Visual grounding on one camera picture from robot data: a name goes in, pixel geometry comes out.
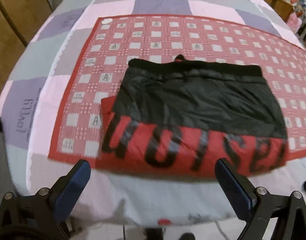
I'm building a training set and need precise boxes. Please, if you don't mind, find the red and black puffer jacket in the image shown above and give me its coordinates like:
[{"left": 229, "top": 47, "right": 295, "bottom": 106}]
[{"left": 97, "top": 59, "right": 289, "bottom": 177}]

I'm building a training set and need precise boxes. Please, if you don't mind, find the pastel checkered bed quilt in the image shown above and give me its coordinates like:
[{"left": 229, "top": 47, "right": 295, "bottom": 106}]
[{"left": 0, "top": 0, "right": 306, "bottom": 226}]

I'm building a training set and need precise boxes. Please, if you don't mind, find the red white checkered mat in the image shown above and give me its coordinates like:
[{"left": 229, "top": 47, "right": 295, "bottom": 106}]
[{"left": 49, "top": 15, "right": 306, "bottom": 168}]

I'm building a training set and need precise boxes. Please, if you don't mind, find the pink plush bag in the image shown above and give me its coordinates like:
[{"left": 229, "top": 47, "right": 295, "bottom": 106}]
[{"left": 287, "top": 13, "right": 302, "bottom": 34}]

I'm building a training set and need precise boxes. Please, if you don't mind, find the wooden nightstand dresser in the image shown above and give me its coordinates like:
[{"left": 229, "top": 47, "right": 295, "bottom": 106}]
[{"left": 264, "top": 0, "right": 294, "bottom": 22}]

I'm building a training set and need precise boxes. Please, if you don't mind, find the wooden wardrobe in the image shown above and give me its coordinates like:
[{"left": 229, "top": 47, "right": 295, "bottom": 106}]
[{"left": 0, "top": 0, "right": 52, "bottom": 94}]

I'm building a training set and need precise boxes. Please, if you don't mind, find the black power cable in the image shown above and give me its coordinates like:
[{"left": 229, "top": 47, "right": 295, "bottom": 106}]
[{"left": 214, "top": 219, "right": 230, "bottom": 240}]

